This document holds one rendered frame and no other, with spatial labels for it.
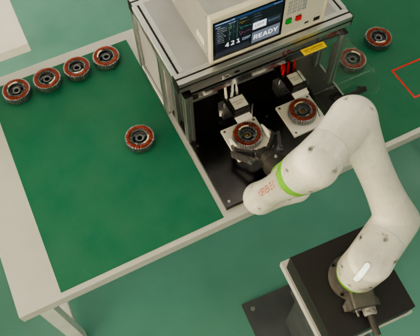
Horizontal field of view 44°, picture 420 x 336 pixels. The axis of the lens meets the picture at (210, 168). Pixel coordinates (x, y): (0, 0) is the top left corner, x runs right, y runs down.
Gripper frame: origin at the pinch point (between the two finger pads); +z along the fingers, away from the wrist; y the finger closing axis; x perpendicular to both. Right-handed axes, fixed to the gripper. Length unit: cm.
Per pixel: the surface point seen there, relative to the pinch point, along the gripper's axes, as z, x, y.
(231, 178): -9.6, -8.0, -12.8
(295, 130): -3.8, -4.2, 18.3
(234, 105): 1.9, 13.3, -2.1
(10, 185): 24, 4, -87
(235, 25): -6.0, 46.8, 0.3
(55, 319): -8, -39, -92
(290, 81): 2.4, 13.5, 21.6
